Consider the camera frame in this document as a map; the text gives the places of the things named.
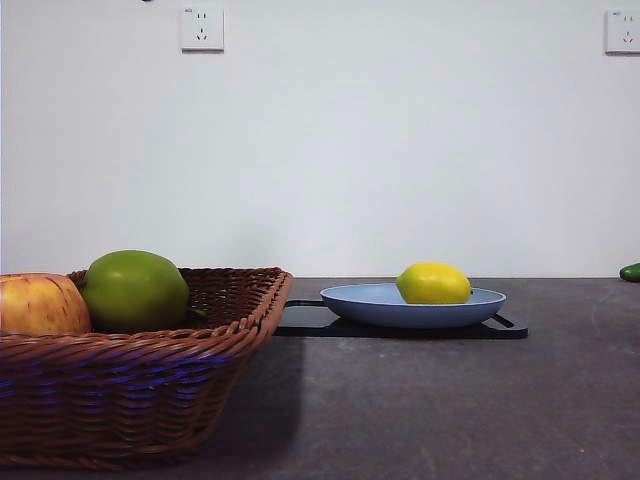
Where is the blue round plate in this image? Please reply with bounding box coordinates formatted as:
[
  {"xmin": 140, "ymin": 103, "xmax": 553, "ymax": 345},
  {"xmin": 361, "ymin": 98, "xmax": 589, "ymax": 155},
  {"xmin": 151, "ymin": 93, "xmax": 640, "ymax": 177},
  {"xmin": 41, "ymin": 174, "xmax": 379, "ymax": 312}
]
[{"xmin": 319, "ymin": 282, "xmax": 508, "ymax": 330}]

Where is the yellow lemon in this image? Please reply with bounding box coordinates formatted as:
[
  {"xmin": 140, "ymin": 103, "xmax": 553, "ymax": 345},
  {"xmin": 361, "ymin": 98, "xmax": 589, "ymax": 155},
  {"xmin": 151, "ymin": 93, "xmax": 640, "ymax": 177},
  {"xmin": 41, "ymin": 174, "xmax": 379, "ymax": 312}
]
[{"xmin": 396, "ymin": 261, "xmax": 474, "ymax": 305}]

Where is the brown woven wicker basket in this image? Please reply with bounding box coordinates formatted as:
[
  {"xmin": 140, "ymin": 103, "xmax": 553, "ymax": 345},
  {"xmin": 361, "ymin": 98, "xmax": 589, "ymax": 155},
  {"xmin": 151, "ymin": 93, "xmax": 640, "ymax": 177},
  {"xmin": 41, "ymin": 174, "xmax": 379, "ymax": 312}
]
[{"xmin": 0, "ymin": 266, "xmax": 295, "ymax": 471}]

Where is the green apple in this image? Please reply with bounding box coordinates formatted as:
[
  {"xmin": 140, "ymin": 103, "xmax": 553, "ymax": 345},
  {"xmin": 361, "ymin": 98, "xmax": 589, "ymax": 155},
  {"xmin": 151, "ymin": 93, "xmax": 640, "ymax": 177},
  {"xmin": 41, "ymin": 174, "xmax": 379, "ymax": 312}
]
[{"xmin": 81, "ymin": 249, "xmax": 207, "ymax": 333}]

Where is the red yellow apple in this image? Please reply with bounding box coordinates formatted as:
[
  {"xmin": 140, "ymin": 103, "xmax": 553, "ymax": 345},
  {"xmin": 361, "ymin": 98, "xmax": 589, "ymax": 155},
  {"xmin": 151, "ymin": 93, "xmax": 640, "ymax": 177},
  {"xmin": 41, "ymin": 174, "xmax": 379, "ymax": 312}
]
[{"xmin": 0, "ymin": 272, "xmax": 93, "ymax": 337}]

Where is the black flat tray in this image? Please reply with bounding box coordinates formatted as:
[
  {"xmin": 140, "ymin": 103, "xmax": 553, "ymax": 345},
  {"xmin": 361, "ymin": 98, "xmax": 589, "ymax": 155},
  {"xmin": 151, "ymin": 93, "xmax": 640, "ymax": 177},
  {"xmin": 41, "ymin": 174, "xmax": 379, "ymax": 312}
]
[{"xmin": 273, "ymin": 298, "xmax": 530, "ymax": 340}]

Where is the white wall socket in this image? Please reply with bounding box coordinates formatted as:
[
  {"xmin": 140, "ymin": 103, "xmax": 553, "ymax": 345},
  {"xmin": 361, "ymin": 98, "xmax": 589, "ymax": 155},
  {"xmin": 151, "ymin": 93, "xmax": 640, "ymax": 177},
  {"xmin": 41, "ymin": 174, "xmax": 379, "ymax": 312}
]
[
  {"xmin": 603, "ymin": 8, "xmax": 640, "ymax": 56},
  {"xmin": 180, "ymin": 2, "xmax": 225, "ymax": 53}
]

